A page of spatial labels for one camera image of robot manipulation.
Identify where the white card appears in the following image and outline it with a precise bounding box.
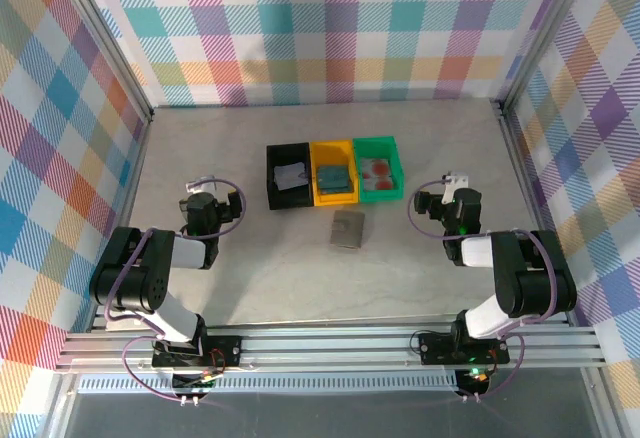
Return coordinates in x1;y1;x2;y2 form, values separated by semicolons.
273;161;308;192

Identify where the red circles card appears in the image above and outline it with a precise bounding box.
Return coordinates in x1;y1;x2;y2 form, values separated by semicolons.
360;156;396;192

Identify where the teal card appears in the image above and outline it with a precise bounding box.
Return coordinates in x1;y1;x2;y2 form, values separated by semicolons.
317;164;351;192

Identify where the black plastic bin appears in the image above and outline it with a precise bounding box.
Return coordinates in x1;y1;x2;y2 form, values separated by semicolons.
265;141;316;211

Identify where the green plastic bin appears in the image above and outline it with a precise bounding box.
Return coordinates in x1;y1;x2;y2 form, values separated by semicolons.
352;135;405;204

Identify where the yellow plastic bin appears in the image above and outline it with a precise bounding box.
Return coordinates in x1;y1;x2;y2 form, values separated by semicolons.
309;138;360;208

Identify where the small black control board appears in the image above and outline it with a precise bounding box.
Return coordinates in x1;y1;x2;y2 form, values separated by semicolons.
171;368;220;393
457;366;492;390

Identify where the white left camera bracket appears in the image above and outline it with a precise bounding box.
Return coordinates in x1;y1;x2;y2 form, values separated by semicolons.
185;175;217;193

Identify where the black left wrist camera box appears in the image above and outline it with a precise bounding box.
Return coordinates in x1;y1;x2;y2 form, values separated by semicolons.
223;190;242;223

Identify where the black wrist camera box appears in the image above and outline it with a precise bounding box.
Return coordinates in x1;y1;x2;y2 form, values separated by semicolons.
412;191;437;218
223;190;242;223

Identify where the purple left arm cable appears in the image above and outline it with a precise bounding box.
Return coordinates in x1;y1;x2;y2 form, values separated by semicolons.
106;179;248;403

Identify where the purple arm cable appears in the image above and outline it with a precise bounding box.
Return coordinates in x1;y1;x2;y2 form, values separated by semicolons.
407;180;557;403
106;179;248;403

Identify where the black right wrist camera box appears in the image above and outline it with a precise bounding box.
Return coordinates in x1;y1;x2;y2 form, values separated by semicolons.
412;191;437;218

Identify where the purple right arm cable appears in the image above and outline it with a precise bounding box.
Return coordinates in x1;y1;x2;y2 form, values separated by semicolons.
407;180;557;403

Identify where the aluminium side rail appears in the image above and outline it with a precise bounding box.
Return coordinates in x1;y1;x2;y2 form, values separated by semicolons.
498;106;572;325

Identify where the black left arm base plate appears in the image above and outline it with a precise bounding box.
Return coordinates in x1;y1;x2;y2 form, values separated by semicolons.
151;335;244;370

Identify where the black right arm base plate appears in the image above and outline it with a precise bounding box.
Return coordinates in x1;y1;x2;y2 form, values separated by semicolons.
418;331;511;365

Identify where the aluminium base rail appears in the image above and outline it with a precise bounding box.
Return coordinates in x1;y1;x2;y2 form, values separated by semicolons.
54;325;609;373

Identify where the aluminium frame post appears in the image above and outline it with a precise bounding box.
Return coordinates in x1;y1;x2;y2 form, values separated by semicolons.
499;0;599;114
47;0;155;123

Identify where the grey slotted cable duct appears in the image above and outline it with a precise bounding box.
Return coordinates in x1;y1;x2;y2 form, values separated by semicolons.
77;375;461;394

